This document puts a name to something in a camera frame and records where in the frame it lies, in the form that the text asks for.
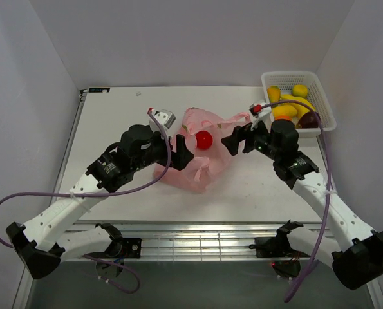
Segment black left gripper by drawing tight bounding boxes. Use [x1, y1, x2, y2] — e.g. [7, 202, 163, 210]
[132, 127, 194, 172]

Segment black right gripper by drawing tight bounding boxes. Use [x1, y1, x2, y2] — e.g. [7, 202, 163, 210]
[220, 115, 279, 161]

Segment pink plastic bag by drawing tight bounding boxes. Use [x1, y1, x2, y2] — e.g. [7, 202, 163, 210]
[160, 108, 250, 193]

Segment fake orange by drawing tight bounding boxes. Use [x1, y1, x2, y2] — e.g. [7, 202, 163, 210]
[274, 115, 292, 121]

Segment yellow fake mango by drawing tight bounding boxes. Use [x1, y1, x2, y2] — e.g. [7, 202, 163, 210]
[272, 104, 297, 119]

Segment yellow fake banana bunch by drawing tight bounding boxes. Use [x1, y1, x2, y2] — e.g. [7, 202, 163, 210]
[281, 95, 315, 120]

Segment dark red fake fruit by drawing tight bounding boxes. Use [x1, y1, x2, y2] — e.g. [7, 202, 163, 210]
[296, 111, 320, 129]

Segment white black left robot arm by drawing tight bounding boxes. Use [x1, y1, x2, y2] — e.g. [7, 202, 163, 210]
[6, 124, 194, 279]

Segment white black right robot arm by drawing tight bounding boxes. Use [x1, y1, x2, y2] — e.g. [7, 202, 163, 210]
[221, 120, 383, 290]

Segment red fake apple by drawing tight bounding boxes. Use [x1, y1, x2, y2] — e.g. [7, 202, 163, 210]
[195, 130, 213, 151]

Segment orange green fake mango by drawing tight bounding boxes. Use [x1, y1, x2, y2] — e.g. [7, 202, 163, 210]
[267, 85, 281, 103]

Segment yellow green fake lemon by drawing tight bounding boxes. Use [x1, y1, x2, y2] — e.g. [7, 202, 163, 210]
[291, 84, 308, 98]

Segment white plastic basket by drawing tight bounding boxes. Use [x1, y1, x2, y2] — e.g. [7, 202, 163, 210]
[261, 71, 337, 138]

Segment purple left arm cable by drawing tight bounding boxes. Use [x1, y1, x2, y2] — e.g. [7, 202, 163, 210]
[0, 109, 173, 294]

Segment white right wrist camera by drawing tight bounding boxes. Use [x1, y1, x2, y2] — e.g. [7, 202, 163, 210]
[249, 102, 272, 131]

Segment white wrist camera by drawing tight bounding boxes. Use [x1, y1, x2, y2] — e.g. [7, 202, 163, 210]
[249, 102, 272, 131]
[147, 108, 176, 136]

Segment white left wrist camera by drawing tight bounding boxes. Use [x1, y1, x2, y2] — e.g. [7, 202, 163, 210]
[147, 108, 176, 136]

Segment aluminium rail frame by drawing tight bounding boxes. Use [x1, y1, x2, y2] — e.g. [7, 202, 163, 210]
[25, 221, 372, 262]

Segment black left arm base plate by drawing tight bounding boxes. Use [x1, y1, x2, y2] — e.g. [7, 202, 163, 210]
[106, 238, 142, 259]

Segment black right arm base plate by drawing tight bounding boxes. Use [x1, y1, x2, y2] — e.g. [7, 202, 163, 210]
[248, 220, 308, 258]

